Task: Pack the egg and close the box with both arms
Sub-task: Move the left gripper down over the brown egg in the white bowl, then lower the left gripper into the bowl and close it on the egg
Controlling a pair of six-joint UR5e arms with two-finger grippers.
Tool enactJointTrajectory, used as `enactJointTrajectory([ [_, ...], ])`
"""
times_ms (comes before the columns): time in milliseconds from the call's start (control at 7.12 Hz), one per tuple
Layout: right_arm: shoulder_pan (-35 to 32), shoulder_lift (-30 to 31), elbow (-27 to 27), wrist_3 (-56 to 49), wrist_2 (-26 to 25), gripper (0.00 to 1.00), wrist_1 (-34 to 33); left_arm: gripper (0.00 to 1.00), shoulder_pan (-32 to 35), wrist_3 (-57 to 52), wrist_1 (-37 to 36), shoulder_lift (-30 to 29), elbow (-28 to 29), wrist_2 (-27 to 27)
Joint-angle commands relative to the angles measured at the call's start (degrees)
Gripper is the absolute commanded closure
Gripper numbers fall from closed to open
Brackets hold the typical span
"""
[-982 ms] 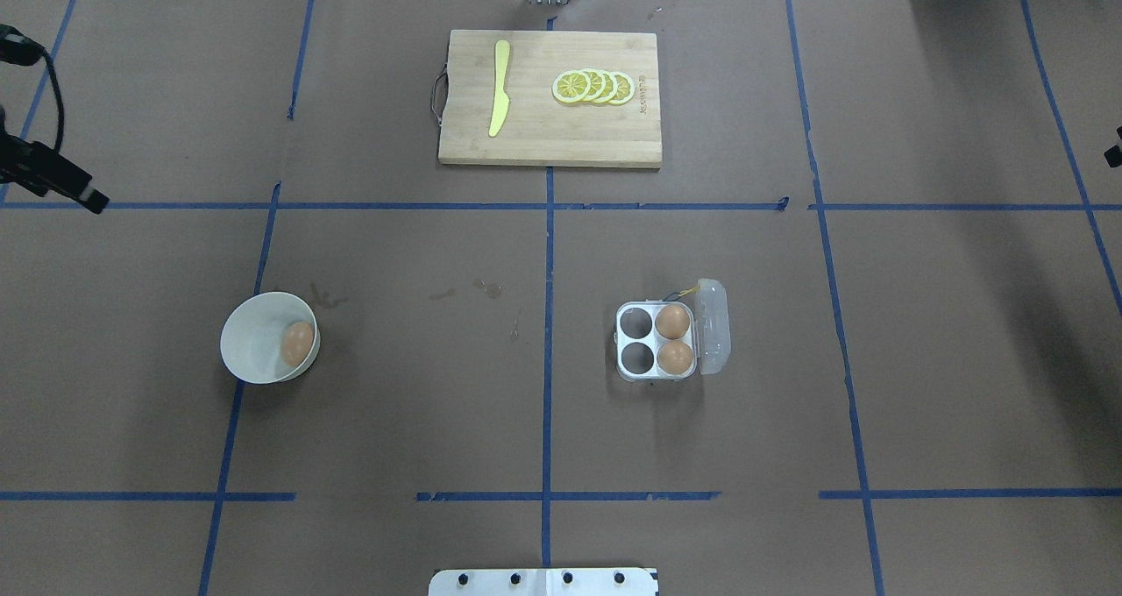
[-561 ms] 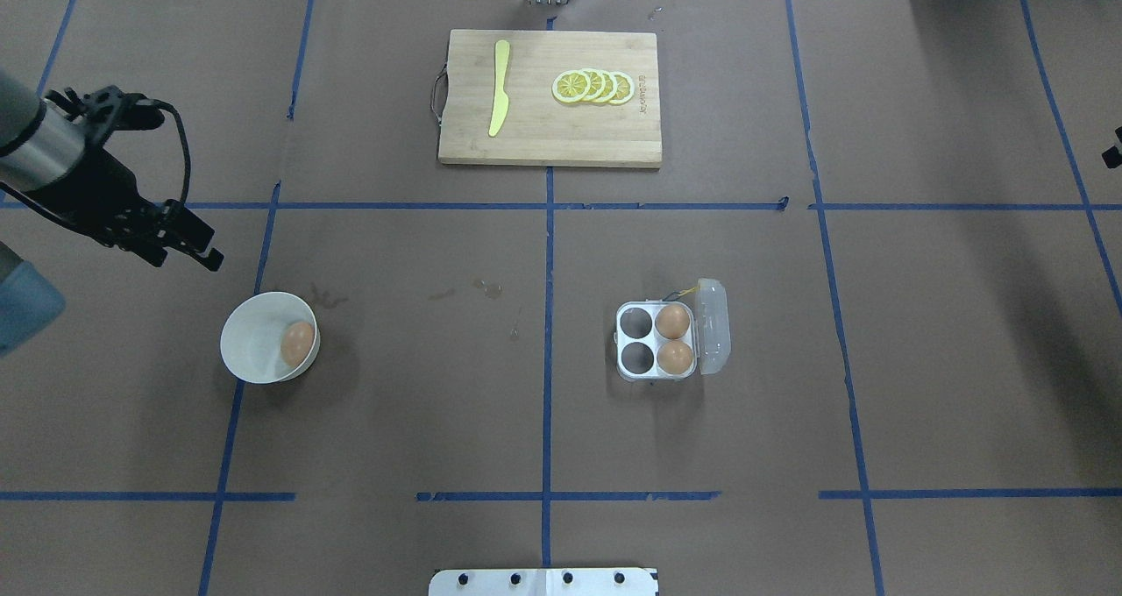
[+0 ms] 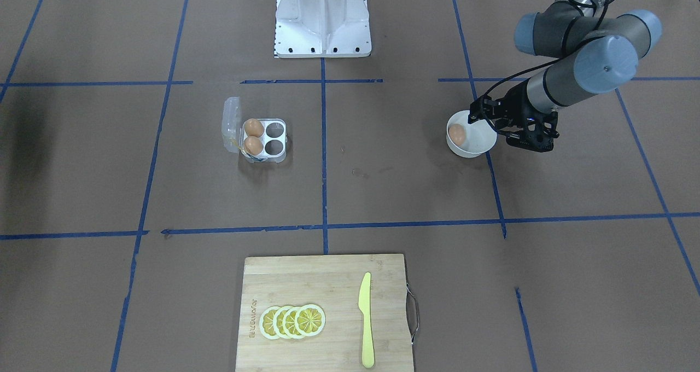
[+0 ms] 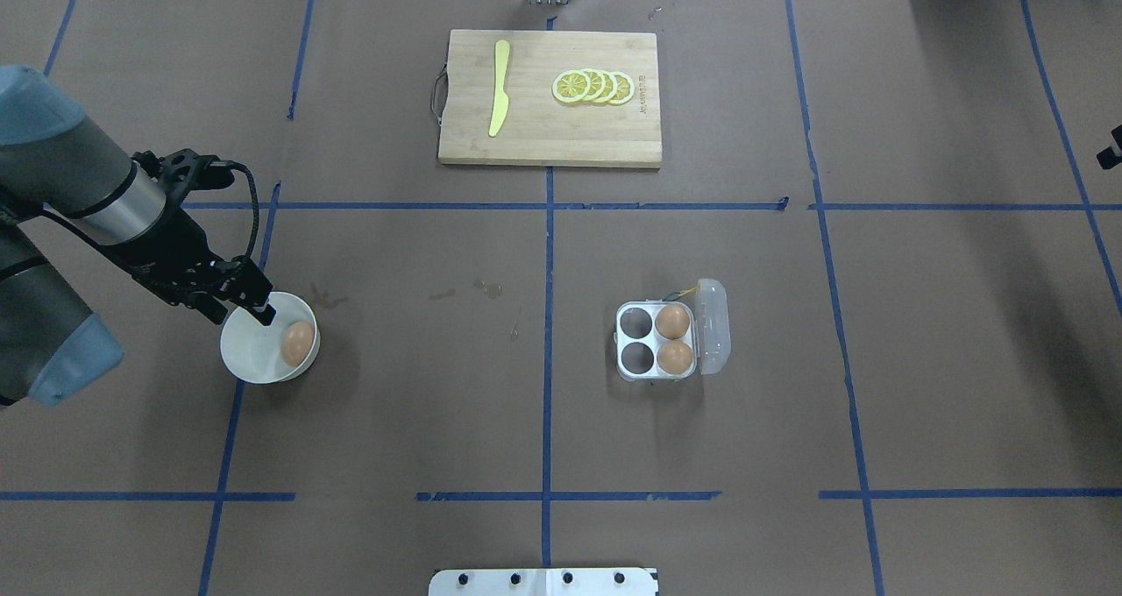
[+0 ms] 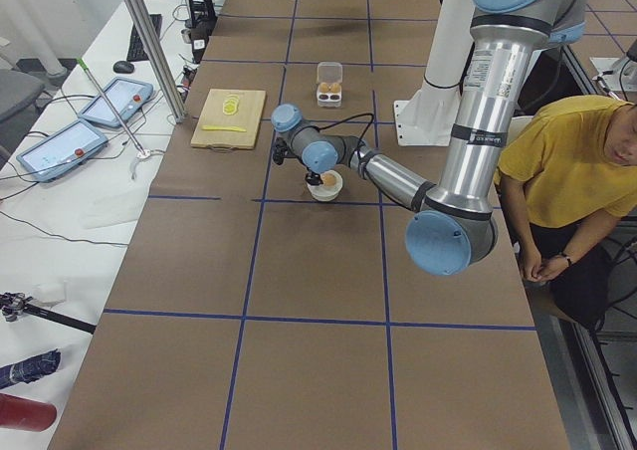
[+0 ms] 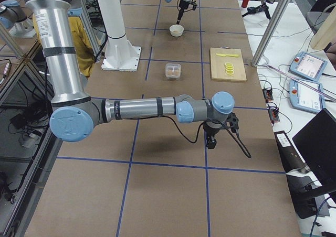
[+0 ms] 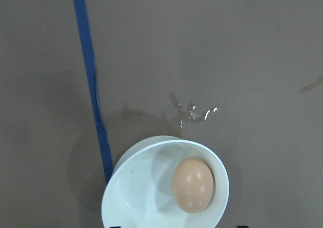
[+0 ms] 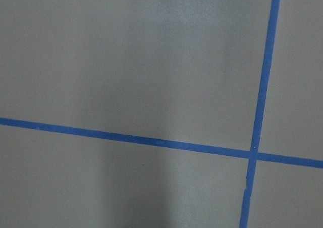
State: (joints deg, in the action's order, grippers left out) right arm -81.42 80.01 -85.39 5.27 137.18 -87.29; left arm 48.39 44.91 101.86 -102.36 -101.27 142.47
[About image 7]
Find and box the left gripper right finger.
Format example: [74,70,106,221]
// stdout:
[236,225,249,228]

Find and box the brown egg from bowl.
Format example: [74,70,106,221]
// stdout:
[172,157,214,213]

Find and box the white bowl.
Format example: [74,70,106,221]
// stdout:
[101,136,230,227]

